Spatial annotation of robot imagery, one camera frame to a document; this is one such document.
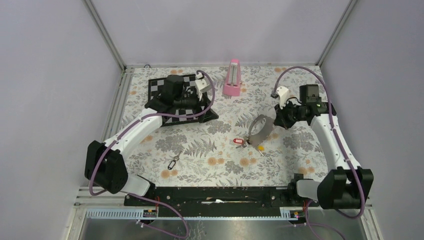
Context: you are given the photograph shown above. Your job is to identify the pink metronome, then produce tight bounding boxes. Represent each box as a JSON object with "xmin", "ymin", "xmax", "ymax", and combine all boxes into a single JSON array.
[{"xmin": 222, "ymin": 58, "xmax": 241, "ymax": 97}]

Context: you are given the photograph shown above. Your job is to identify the purple cable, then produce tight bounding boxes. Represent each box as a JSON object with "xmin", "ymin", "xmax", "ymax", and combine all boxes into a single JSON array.
[
  {"xmin": 272, "ymin": 66, "xmax": 367, "ymax": 240},
  {"xmin": 88, "ymin": 69, "xmax": 216, "ymax": 240}
]

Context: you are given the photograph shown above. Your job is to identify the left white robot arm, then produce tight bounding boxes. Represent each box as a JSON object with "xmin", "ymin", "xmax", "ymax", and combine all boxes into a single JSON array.
[{"xmin": 84, "ymin": 70, "xmax": 219, "ymax": 206}]

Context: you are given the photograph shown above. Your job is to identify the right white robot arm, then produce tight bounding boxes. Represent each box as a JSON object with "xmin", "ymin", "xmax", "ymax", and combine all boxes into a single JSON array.
[{"xmin": 272, "ymin": 84, "xmax": 374, "ymax": 210}]

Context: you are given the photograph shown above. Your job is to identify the keyring with coloured key tags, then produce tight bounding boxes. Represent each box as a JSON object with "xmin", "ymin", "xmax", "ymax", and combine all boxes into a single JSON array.
[{"xmin": 233, "ymin": 114, "xmax": 274, "ymax": 156}]

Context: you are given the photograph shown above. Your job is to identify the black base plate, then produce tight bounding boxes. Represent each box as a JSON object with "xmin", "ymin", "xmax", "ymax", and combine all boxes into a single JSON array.
[{"xmin": 124, "ymin": 186, "xmax": 309, "ymax": 218}]

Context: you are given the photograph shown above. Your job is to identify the black carabiner key clip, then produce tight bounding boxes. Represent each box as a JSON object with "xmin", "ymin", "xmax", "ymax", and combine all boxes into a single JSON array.
[{"xmin": 167, "ymin": 152, "xmax": 181, "ymax": 170}]

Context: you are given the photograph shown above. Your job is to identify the grey slotted cable duct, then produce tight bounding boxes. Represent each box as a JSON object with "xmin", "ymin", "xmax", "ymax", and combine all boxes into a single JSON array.
[{"xmin": 85, "ymin": 206, "xmax": 299, "ymax": 221}]

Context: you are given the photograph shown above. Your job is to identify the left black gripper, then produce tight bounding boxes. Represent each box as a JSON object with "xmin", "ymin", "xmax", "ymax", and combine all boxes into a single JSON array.
[{"xmin": 174, "ymin": 90, "xmax": 219, "ymax": 123}]

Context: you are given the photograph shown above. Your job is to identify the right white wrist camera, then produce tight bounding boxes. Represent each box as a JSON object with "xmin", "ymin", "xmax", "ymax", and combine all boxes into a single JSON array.
[{"xmin": 271, "ymin": 86, "xmax": 290, "ymax": 109}]

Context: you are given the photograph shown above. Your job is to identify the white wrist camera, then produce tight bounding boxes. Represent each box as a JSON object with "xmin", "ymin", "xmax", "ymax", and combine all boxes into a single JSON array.
[
  {"xmin": 271, "ymin": 86, "xmax": 290, "ymax": 109},
  {"xmin": 194, "ymin": 72, "xmax": 212, "ymax": 100}
]

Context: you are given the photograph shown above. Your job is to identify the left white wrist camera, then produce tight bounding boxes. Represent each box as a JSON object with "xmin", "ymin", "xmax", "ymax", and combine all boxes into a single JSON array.
[{"xmin": 194, "ymin": 72, "xmax": 212, "ymax": 100}]

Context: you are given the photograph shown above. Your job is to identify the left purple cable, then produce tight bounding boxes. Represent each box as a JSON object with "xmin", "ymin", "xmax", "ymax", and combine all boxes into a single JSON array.
[{"xmin": 88, "ymin": 69, "xmax": 216, "ymax": 240}]

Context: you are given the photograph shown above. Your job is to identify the black white chessboard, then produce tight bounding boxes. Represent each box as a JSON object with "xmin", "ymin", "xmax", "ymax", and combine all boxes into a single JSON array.
[{"xmin": 144, "ymin": 74, "xmax": 219, "ymax": 126}]

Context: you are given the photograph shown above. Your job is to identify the floral table mat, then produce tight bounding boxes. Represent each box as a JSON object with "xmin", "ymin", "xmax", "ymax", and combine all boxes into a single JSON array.
[{"xmin": 125, "ymin": 66, "xmax": 328, "ymax": 187}]

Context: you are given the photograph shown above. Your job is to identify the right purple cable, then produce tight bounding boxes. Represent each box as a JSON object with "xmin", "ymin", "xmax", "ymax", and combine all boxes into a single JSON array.
[{"xmin": 272, "ymin": 66, "xmax": 367, "ymax": 240}]

